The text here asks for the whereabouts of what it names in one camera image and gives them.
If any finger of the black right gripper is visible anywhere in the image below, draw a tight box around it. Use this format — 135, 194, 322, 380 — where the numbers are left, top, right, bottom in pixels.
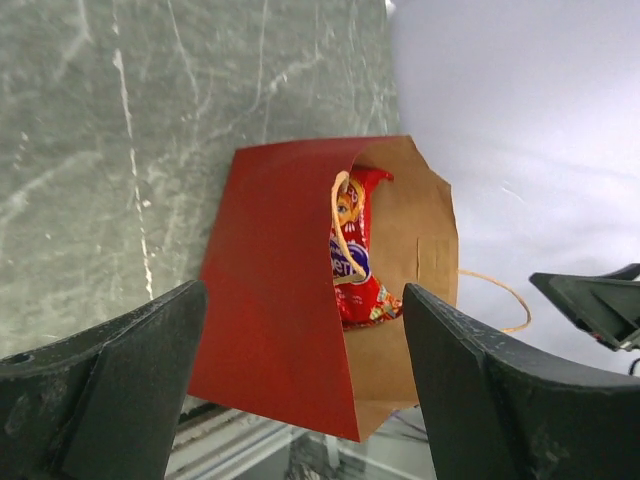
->
529, 263, 640, 351

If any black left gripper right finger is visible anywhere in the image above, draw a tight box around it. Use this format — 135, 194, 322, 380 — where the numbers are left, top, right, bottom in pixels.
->
403, 284, 639, 480

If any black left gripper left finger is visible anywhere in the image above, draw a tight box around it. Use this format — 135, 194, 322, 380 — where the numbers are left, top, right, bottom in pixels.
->
1, 281, 207, 479

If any red cookie snack bag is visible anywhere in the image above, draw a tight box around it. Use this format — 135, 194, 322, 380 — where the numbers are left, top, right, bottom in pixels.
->
329, 167, 402, 331

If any red paper bag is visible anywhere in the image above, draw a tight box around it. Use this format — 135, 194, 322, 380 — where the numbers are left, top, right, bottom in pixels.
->
187, 134, 531, 443

